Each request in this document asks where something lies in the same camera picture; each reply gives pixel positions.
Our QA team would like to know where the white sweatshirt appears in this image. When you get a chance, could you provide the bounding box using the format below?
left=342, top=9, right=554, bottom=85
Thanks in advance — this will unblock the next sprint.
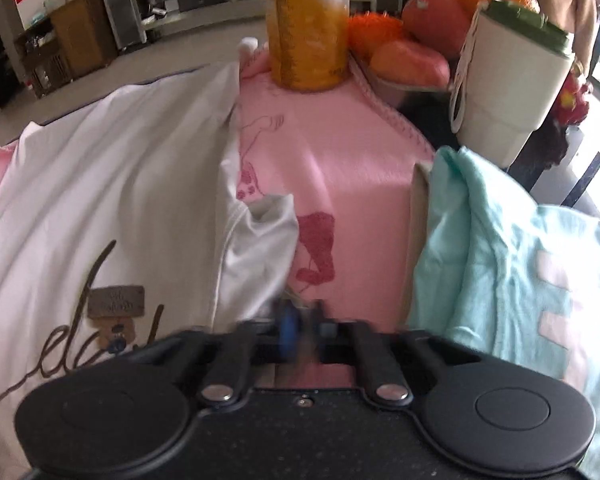
left=0, top=62, right=301, bottom=480

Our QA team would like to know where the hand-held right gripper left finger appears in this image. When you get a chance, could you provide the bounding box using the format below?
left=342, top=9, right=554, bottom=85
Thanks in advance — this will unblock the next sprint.
left=125, top=302, right=301, bottom=408

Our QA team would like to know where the dragon fruit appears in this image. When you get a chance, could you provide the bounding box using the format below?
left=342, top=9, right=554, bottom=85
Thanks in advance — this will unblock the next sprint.
left=552, top=72, right=593, bottom=126

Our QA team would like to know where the black wire rack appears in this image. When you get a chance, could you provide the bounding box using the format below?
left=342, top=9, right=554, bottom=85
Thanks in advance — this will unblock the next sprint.
left=15, top=20, right=73, bottom=100

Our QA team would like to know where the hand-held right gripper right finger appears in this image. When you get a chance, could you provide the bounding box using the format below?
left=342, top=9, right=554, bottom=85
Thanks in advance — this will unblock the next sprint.
left=312, top=300, right=483, bottom=407

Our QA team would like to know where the silver tower speaker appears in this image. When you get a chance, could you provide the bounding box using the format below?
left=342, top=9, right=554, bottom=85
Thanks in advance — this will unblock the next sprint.
left=97, top=0, right=148, bottom=51

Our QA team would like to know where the pink printed blanket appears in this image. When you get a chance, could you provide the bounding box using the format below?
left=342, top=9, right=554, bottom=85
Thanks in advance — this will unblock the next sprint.
left=0, top=47, right=437, bottom=391

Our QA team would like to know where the white cup green lid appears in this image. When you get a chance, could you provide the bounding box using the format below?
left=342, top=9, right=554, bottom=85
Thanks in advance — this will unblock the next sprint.
left=450, top=0, right=573, bottom=168

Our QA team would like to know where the orange red fruit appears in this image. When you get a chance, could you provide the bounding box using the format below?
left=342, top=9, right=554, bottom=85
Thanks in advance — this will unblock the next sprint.
left=370, top=40, right=452, bottom=87

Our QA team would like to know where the teal printed t-shirt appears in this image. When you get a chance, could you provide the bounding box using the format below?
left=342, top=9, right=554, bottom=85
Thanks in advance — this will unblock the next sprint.
left=410, top=146, right=600, bottom=480

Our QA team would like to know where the orange spiky fruit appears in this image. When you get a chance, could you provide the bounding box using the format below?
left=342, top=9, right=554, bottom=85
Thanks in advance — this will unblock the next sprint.
left=349, top=12, right=412, bottom=61

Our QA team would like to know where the orange juice bottle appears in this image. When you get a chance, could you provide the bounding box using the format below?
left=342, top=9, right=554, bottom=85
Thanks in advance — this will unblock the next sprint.
left=266, top=0, right=351, bottom=92

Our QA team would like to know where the tan folded cloth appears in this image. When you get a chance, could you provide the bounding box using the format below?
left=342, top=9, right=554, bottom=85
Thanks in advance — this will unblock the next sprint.
left=405, top=160, right=433, bottom=321

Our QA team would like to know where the black table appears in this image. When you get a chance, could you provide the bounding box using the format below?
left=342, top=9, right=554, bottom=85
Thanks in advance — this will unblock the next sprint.
left=397, top=92, right=600, bottom=241

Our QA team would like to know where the wooden cabinet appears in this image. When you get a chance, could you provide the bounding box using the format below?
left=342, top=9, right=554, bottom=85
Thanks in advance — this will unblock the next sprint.
left=50, top=0, right=118, bottom=81

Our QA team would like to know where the red round fruit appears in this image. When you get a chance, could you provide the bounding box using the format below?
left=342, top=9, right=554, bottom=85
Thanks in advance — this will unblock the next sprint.
left=402, top=0, right=472, bottom=58

